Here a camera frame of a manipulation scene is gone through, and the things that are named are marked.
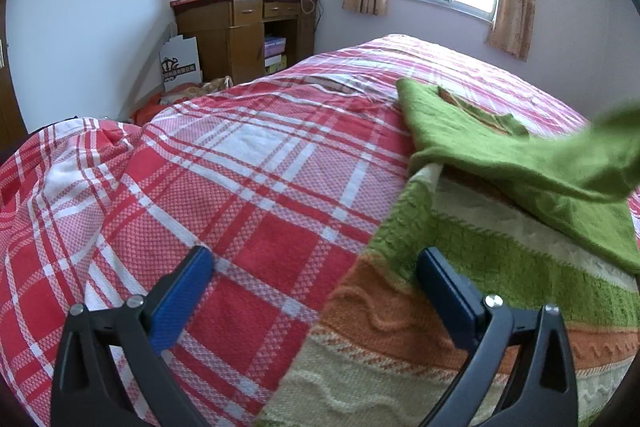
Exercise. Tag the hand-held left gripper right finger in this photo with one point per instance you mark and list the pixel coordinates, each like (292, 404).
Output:
(450, 297)

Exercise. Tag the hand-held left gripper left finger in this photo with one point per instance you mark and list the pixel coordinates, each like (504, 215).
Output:
(182, 292)

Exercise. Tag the green knit sweater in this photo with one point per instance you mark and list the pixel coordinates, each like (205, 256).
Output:
(475, 252)

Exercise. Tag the red plaid bed blanket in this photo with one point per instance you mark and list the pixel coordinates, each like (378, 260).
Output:
(225, 187)

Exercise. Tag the red plastic bag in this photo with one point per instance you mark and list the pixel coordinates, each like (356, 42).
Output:
(150, 112)

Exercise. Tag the beige bag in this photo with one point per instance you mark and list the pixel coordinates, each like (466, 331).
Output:
(217, 84)

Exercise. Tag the white paper bag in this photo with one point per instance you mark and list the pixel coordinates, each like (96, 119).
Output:
(180, 62)

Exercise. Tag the yellow box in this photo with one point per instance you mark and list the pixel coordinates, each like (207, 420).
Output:
(275, 66)

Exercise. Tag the wooden desk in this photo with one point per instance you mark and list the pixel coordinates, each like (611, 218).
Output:
(215, 32)

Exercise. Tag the purple box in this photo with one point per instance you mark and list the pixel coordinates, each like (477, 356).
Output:
(275, 44)

